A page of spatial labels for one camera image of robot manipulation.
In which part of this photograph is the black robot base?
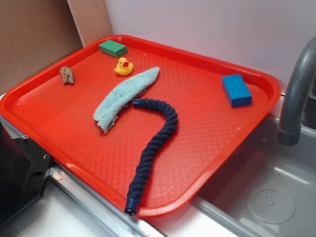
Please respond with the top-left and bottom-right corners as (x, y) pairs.
(0, 125), (52, 228)

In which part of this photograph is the brown wood chip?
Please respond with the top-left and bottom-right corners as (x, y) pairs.
(59, 66), (74, 85)

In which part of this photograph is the red plastic tray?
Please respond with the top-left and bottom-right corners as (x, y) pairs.
(0, 35), (281, 217)

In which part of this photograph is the light blue folded cloth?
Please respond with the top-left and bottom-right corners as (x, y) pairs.
(93, 67), (160, 134)

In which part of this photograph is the yellow rubber duck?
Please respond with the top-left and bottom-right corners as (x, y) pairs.
(114, 57), (134, 76)

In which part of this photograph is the blue rectangular block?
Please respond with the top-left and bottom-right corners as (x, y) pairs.
(222, 74), (252, 108)

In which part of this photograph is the green rectangular block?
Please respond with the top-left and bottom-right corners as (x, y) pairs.
(99, 40), (128, 58)

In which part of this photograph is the light wooden board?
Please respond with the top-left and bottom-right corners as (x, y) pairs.
(67, 0), (113, 47)

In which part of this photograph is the grey plastic sink basin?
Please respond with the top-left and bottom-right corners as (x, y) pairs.
(149, 100), (316, 237)

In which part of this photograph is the grey sink faucet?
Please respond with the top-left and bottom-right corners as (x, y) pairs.
(277, 38), (316, 146)

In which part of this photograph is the brown cardboard panel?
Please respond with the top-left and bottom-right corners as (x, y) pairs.
(0, 0), (82, 94)

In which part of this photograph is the dark blue twisted rope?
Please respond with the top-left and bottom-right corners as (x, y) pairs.
(124, 98), (179, 216)

